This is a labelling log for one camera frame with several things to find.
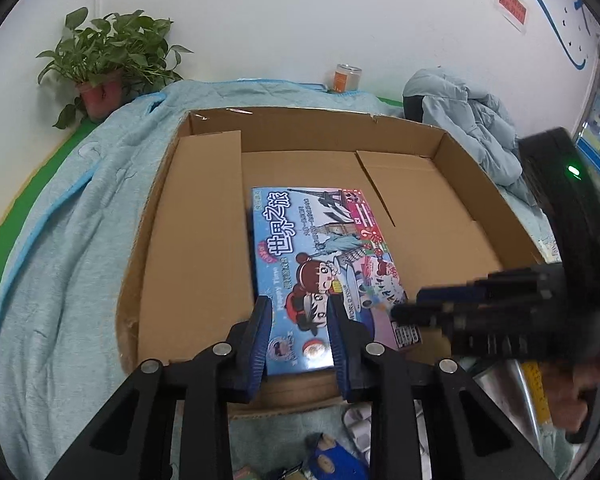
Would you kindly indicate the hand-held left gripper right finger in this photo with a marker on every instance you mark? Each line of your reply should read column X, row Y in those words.
column 340, row 345

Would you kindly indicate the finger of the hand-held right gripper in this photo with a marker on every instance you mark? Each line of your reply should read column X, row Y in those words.
column 505, row 287
column 425, row 316

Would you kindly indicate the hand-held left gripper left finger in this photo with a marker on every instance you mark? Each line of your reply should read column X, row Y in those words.
column 260, row 340

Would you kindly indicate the white folding phone stand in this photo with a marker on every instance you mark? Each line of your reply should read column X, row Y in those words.
column 357, row 425

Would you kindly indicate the yellow label jar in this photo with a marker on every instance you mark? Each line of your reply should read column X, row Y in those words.
column 535, row 385

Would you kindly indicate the grey metal cylinder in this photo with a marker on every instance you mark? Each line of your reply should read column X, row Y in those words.
column 505, row 395

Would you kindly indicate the colourful board game box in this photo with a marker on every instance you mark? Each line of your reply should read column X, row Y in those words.
column 305, row 230

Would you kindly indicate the brown cardboard box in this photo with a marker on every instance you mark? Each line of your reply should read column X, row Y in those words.
column 195, row 240

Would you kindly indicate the person's right hand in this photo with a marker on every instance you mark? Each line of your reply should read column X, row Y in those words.
column 572, row 395

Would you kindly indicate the blue toy with wooden pegs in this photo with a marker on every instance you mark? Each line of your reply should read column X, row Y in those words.
column 335, row 460

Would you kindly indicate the light blue padded jacket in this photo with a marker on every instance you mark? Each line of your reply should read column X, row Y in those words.
column 460, row 110

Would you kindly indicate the light blue blanket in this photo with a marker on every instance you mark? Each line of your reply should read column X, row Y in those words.
column 65, row 270

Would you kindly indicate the orange label can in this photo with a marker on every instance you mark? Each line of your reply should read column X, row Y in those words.
column 345, row 80

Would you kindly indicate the green mat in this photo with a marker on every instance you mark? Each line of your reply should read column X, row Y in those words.
column 25, row 185

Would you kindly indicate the potted green plant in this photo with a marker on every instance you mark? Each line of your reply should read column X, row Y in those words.
column 115, row 45

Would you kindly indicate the blue wall decal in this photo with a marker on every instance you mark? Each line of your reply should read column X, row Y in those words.
column 545, row 5

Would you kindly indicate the red wall sign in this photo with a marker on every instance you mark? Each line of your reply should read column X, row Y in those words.
column 511, row 7

